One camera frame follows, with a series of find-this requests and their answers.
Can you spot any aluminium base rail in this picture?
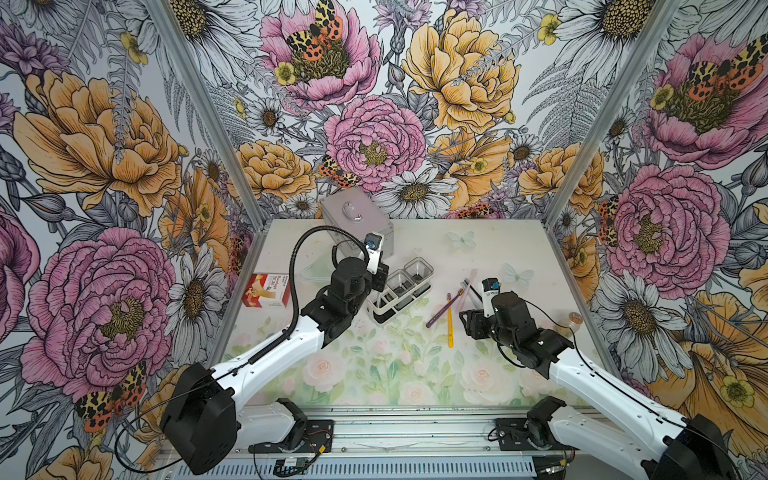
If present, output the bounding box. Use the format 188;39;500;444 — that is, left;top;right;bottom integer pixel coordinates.
149;405;607;480

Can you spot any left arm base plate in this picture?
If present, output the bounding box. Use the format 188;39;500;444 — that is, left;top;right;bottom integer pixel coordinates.
247;419;335;455

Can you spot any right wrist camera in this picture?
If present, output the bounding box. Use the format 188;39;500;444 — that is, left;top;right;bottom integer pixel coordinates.
481;277;501;318

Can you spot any yellow toothbrush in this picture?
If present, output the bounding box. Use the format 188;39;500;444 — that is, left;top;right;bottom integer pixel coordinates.
446;293;455;349

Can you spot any red bandage box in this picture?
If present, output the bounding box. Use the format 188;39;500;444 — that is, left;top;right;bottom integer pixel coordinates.
242;273;291;308

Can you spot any black toothbrush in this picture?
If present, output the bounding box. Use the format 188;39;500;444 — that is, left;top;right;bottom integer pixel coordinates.
461;279;482;304

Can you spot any white clear toothbrush holder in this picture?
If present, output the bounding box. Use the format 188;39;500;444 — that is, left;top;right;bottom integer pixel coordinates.
366;257;434;324

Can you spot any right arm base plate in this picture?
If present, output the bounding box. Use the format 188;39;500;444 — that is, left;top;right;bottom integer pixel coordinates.
492;418;552;452

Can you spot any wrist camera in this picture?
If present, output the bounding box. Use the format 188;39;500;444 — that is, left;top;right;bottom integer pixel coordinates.
481;277;501;318
364;232;384;275

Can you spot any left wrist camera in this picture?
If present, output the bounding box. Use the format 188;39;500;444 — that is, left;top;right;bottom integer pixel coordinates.
364;232;384;275

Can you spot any silver aluminium first aid case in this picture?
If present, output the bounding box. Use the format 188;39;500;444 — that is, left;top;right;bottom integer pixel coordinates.
320;187;394;259

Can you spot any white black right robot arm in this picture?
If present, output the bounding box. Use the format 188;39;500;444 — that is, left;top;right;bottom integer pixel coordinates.
460;278;741;479

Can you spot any purple toothbrush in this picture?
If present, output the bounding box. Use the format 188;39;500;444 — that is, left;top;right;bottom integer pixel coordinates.
426;289;465;328

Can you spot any pink toothbrush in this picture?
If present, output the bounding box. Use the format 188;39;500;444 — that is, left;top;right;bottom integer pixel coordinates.
456;269;482;312

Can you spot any aluminium frame post right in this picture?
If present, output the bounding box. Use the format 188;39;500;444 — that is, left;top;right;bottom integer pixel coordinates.
543;1;681;229

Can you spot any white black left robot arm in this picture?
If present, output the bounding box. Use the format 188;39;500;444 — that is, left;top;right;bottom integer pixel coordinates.
161;257;389;475

